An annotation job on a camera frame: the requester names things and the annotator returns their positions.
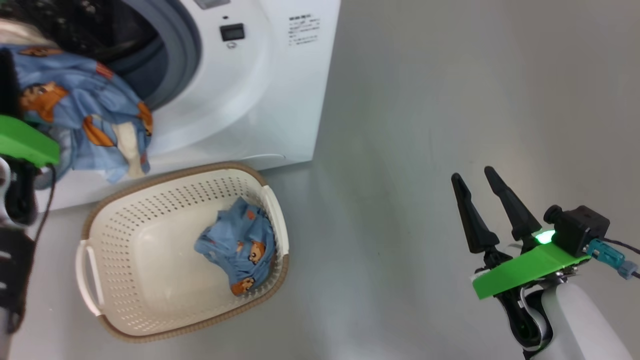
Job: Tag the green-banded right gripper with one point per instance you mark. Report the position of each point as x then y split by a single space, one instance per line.
530 270

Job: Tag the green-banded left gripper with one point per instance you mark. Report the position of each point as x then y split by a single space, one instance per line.
25 140

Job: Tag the blue bear-print garment cream lining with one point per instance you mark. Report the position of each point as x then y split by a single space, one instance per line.
75 95

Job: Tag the small blue bear-print garment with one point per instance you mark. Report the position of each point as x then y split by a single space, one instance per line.
240 240

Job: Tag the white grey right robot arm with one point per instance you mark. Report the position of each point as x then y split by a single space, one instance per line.
575 325

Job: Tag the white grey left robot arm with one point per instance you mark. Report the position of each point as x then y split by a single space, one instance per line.
12 270

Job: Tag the cream perforated laundry basket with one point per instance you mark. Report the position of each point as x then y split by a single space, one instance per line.
150 260

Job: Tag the white front-load washing machine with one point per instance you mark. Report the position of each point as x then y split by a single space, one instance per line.
250 100

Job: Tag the small grey rectangular sticker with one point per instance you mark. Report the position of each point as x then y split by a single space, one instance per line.
211 3

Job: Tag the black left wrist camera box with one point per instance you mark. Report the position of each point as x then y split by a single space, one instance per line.
6 85

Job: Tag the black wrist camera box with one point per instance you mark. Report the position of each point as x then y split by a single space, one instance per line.
577 227
6 85

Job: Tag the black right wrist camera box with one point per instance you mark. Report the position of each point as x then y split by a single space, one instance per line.
577 227

